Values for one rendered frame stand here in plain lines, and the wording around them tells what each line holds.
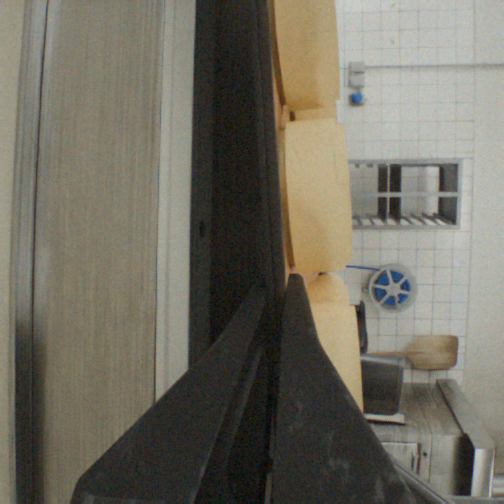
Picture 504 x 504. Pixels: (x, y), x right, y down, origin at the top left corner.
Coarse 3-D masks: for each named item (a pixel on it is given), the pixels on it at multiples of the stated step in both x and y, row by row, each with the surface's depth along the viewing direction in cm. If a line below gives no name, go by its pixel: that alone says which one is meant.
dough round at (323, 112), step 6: (324, 108) 21; (330, 108) 21; (336, 108) 21; (294, 114) 21; (300, 114) 21; (306, 114) 21; (312, 114) 21; (318, 114) 21; (324, 114) 21; (330, 114) 21; (336, 114) 21; (294, 120) 21; (336, 120) 21
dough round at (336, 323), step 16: (320, 304) 16; (336, 304) 16; (320, 320) 15; (336, 320) 15; (352, 320) 15; (320, 336) 15; (336, 336) 14; (352, 336) 15; (336, 352) 14; (352, 352) 14; (336, 368) 14; (352, 368) 14; (352, 384) 14
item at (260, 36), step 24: (264, 0) 12; (264, 24) 12; (264, 48) 12; (264, 72) 12; (264, 96) 12; (264, 120) 12; (264, 144) 12; (264, 168) 12; (264, 192) 12; (264, 216) 12; (264, 240) 12
